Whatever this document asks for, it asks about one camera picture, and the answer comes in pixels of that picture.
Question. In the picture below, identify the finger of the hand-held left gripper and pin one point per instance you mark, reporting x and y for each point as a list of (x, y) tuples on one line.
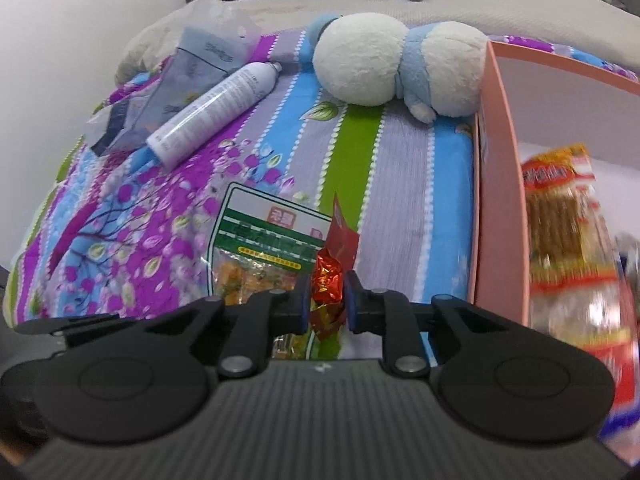
[(60, 329)]

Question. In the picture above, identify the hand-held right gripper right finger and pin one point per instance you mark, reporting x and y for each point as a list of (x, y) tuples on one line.
[(353, 305)]

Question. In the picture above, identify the red sausage packet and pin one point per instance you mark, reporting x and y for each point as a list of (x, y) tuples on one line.
[(327, 280)]

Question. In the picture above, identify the clear blue plastic bag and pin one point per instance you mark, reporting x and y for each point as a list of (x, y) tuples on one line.
[(200, 55)]

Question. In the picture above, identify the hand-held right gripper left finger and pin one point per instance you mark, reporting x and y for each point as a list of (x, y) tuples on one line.
[(303, 305)]

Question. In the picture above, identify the grey duvet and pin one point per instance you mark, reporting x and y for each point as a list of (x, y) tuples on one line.
[(450, 12)]

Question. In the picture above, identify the white and blue plush toy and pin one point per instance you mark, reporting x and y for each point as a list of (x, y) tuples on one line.
[(360, 60)]

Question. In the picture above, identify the red label brown sticks packet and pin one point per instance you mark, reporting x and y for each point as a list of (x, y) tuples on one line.
[(565, 220)]

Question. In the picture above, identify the green label snack packet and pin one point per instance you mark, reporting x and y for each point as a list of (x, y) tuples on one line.
[(260, 241)]

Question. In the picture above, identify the floral printed blanket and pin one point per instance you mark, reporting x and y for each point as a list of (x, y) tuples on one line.
[(400, 185)]

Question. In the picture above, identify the white spray can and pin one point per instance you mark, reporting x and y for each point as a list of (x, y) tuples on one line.
[(215, 106)]

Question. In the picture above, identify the clear brown sticks packet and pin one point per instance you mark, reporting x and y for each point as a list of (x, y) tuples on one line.
[(590, 320)]

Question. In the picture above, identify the pink cardboard box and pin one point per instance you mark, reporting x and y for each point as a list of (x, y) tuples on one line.
[(495, 185)]

